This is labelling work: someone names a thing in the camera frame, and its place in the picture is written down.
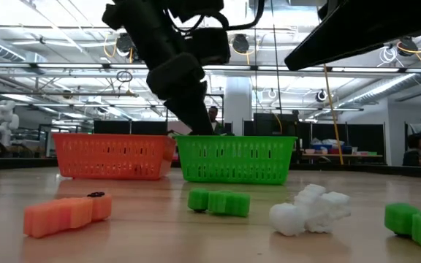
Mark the orange plastic skeleton toy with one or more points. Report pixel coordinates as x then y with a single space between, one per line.
64 215

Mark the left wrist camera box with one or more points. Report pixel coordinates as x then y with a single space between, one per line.
210 45

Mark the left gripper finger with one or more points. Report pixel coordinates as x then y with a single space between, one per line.
192 117

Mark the green plastic skeleton toy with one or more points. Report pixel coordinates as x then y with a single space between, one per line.
415 226
219 202

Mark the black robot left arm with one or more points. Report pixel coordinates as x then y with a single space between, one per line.
141 25

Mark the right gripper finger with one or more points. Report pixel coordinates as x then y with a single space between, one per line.
342 36

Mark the wooden side table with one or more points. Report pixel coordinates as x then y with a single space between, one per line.
342 156

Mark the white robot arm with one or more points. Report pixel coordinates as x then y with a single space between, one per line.
4 118

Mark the white plastic skeleton toy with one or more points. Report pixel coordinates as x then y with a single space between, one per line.
305 215

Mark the green plastic basket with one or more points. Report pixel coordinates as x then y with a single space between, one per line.
236 160

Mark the blue storage bin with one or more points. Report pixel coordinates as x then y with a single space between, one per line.
327 148

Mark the orange plastic basket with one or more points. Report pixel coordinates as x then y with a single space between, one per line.
112 157

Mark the black partition panels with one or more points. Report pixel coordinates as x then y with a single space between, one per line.
364 140

